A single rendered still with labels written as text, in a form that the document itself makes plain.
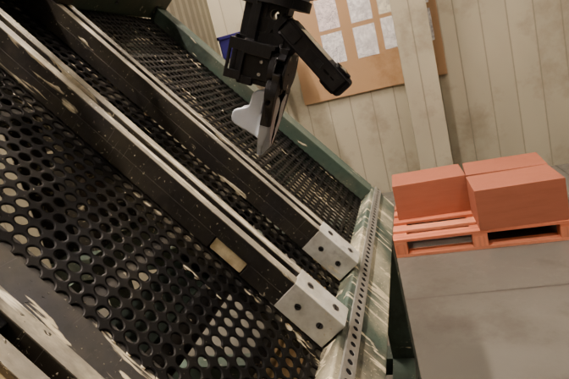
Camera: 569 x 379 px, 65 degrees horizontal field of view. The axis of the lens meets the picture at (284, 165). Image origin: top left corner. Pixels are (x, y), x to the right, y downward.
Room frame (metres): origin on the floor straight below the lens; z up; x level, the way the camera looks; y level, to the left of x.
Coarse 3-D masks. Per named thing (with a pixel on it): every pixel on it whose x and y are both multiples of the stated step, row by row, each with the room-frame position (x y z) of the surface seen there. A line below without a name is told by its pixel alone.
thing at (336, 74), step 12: (288, 24) 0.58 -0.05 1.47; (300, 24) 0.60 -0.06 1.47; (288, 36) 0.58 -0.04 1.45; (300, 36) 0.58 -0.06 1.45; (300, 48) 0.58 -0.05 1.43; (312, 48) 0.57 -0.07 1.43; (312, 60) 0.57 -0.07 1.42; (324, 60) 0.57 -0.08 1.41; (324, 72) 0.57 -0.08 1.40; (336, 72) 0.57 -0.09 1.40; (324, 84) 0.57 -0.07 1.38; (336, 84) 0.57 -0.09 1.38; (348, 84) 0.57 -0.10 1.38
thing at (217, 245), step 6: (216, 240) 0.83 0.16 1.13; (210, 246) 0.84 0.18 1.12; (216, 246) 0.83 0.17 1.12; (222, 246) 0.83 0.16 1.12; (216, 252) 0.83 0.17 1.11; (222, 252) 0.83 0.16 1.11; (228, 252) 0.83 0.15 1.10; (228, 258) 0.83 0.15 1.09; (234, 258) 0.82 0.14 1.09; (234, 264) 0.82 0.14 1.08; (240, 264) 0.82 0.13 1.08; (246, 264) 0.82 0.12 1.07; (240, 270) 0.82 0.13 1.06
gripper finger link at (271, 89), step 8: (280, 72) 0.58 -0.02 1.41; (272, 80) 0.57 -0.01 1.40; (280, 80) 0.58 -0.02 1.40; (272, 88) 0.57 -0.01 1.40; (280, 88) 0.59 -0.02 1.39; (264, 96) 0.57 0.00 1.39; (272, 96) 0.57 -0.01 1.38; (264, 104) 0.57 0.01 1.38; (272, 104) 0.57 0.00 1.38; (264, 112) 0.58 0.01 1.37; (272, 112) 0.57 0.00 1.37; (264, 120) 0.59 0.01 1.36
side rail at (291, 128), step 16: (160, 16) 1.84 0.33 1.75; (176, 32) 1.83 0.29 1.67; (192, 32) 1.89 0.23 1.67; (192, 48) 1.82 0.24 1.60; (208, 48) 1.84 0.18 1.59; (208, 64) 1.80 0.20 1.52; (224, 64) 1.80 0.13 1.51; (224, 80) 1.79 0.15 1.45; (288, 128) 1.72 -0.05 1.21; (304, 128) 1.78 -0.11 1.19; (304, 144) 1.71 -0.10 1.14; (320, 144) 1.74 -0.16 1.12; (320, 160) 1.70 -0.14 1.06; (336, 160) 1.70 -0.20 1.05; (336, 176) 1.68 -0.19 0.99; (352, 176) 1.66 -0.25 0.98; (368, 192) 1.65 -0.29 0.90
